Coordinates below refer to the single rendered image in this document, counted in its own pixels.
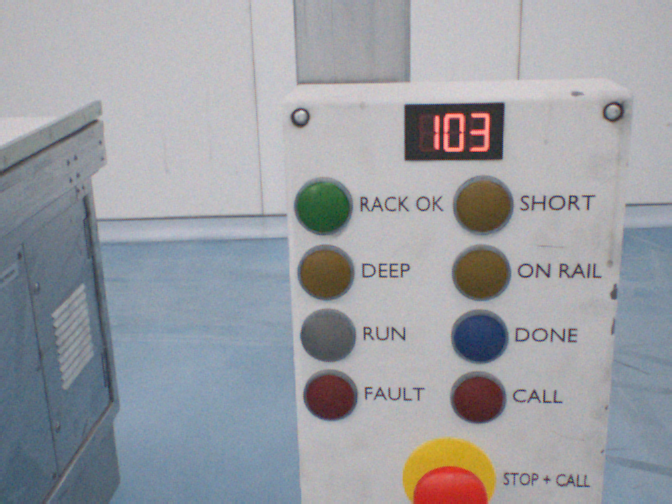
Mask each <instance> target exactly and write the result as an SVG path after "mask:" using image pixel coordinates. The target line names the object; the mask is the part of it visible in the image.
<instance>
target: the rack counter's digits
mask: <svg viewBox="0 0 672 504"><path fill-rule="evenodd" d="M491 141H492V111H479V112H417V153H491Z"/></svg>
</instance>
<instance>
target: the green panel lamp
mask: <svg viewBox="0 0 672 504"><path fill-rule="evenodd" d="M297 211H298V214H299V218H300V220H301V221H302V223H303V224H304V225H305V226H306V227H308V228H309V229H311V230H314V231H317V232H324V233H325V232H331V231H334V230H336V229H338V228H340V227H342V226H343V225H344V224H345V222H346V221H347V219H348V217H349V212H350V204H349V200H348V197H347V196H346V194H345V193H344V191H343V189H342V188H340V187H338V186H337V185H335V184H333V183H330V182H323V181H322V182H316V183H311V184H310V185H308V186H306V187H305V188H304V189H303V191H302V192H301V194H300V196H299V198H298V201H297Z"/></svg>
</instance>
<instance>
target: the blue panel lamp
mask: <svg viewBox="0 0 672 504"><path fill-rule="evenodd" d="M505 340H506V335H505V331H504V328H503V327H502V325H501V324H500V323H499V322H498V320H497V319H495V318H493V317H491V316H487V315H481V314H480V315H473V316H470V317H468V318H466V319H463V320H462V321H461V323H460V324H459V325H458V327H457V328H456V330H455V333H454V343H455V346H456V349H457V351H458V352H459V353H460V354H461V355H462V356H463V357H466V358H468V359H470V360H472V361H478V362H482V361H488V360H491V359H493V358H495V357H496V356H497V355H498V354H499V353H500V352H501V351H502V349H503V348H504V344H505Z"/></svg>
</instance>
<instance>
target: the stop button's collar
mask: <svg viewBox="0 0 672 504"><path fill-rule="evenodd" d="M441 466H459V468H463V469H466V470H468V471H470V472H472V473H473V474H475V475H476V476H477V477H478V478H479V479H481V480H482V481H483V483H484V485H485V487H486V490H487V494H488V503H489V502H490V500H491V498H492V497H493V494H494V491H495V486H496V474H495V470H494V466H493V463H492V461H491V459H490V457H489V456H488V455H487V454H486V452H484V451H483V450H481V449H480V448H479V447H477V446H476V445H474V443H472V442H470V441H468V440H465V439H461V438H454V437H442V438H436V439H432V440H429V441H427V442H425V443H423V444H421V445H419V446H418V448H417V449H416V450H415V451H414V452H413V453H411V454H410V455H409V456H408V458H407V460H406V462H405V464H404V467H403V475H402V482H403V488H404V491H405V495H406V496H407V498H408V500H409V501H411V502H412V504H414V490H415V486H416V484H417V483H418V481H419V480H420V479H421V477H422V476H424V475H425V474H426V473H428V472H429V471H431V470H434V468H437V467H441ZM522 475H528V477H529V481H528V482H527V483H522V482H521V477H522ZM559 476H564V477H565V474H559V475H558V476H557V478H556V484H557V485H558V486H560V487H563V486H565V487H568V485H569V483H570V484H573V485H574V487H575V484H574V479H573V476H572V474H571V475H570V477H569V480H568V483H567V485H565V484H563V485H560V484H558V477H559ZM571 477H572V482H570V479H571ZM519 481H520V483H521V484H522V486H527V485H529V482H530V475H529V474H528V473H522V474H521V475H520V477H519Z"/></svg>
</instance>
